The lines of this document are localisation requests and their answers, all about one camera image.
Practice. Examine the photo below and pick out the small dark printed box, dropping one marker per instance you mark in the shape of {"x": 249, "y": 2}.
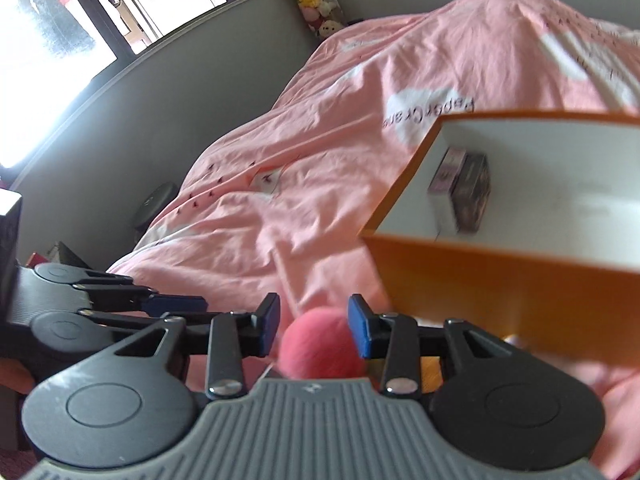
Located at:
{"x": 465, "y": 192}

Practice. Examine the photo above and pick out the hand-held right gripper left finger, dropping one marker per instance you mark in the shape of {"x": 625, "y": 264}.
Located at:
{"x": 271, "y": 322}

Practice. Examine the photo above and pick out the pink pom-pom ball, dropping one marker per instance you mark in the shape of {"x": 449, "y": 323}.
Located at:
{"x": 320, "y": 345}

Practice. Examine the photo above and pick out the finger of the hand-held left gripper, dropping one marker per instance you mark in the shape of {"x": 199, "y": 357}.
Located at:
{"x": 175, "y": 304}
{"x": 125, "y": 324}

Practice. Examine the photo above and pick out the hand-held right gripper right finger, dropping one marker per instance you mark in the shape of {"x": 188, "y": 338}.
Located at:
{"x": 359, "y": 327}

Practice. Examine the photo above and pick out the window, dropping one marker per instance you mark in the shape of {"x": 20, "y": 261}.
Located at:
{"x": 50, "y": 85}

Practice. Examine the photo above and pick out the black round stool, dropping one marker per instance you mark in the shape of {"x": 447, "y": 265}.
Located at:
{"x": 155, "y": 205}

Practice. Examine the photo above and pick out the dark hanging garment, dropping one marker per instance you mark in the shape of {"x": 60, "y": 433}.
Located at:
{"x": 60, "y": 25}

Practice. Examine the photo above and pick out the pink printed duvet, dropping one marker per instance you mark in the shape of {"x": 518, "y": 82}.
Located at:
{"x": 300, "y": 200}

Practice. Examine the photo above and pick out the orange cardboard box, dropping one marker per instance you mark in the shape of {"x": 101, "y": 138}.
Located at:
{"x": 450, "y": 280}

